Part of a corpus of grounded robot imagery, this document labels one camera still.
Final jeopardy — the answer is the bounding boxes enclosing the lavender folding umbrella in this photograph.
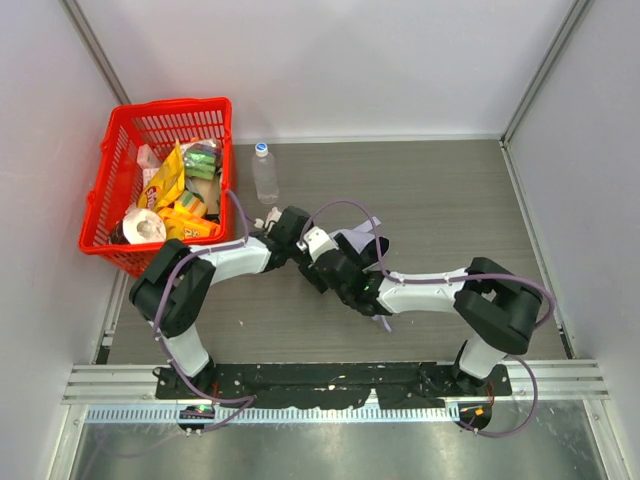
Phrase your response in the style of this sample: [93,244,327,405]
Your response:
[330,217,393,333]

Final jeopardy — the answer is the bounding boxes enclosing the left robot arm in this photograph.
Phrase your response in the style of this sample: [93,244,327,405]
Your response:
[129,206,310,399]

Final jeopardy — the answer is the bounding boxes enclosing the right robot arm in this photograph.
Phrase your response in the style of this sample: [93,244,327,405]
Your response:
[310,247,542,394]

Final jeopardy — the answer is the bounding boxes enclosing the clear plastic water bottle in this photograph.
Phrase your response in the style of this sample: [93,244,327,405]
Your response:
[252,142,279,205]

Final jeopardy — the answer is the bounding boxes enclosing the orange snack package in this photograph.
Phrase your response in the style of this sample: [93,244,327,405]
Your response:
[158,207,219,240]

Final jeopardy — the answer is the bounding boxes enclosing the green sponge pack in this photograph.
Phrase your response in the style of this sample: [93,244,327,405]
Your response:
[182,143,221,180]

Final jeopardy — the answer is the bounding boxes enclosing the yellow chips bag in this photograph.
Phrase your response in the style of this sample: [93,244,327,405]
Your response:
[137,140,185,212]

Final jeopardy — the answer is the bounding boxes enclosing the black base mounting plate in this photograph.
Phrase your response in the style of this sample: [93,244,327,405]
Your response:
[155,362,511,410]

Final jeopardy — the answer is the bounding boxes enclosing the white tape roll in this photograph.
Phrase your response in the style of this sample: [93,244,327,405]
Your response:
[122,208,167,245]

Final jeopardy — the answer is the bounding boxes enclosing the white small box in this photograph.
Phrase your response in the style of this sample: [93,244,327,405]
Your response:
[136,144,162,187]

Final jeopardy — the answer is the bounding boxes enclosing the red plastic basket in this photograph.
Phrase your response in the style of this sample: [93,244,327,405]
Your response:
[78,97,237,278]

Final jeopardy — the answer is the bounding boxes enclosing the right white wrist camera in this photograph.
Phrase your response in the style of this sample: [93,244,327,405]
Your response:
[297,227,338,263]

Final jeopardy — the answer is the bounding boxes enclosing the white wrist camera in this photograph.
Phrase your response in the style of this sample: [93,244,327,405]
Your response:
[253,207,282,231]
[297,227,338,263]

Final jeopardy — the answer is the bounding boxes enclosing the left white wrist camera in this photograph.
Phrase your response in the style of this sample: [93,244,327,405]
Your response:
[253,207,282,231]

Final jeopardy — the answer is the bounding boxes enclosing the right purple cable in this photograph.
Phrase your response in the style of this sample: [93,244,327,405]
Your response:
[299,199,557,440]

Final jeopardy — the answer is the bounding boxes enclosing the aluminium rail frame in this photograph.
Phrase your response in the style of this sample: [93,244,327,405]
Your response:
[62,359,610,405]

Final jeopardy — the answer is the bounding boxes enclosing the white slotted cable duct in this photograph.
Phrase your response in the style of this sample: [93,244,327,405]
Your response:
[85,402,459,425]

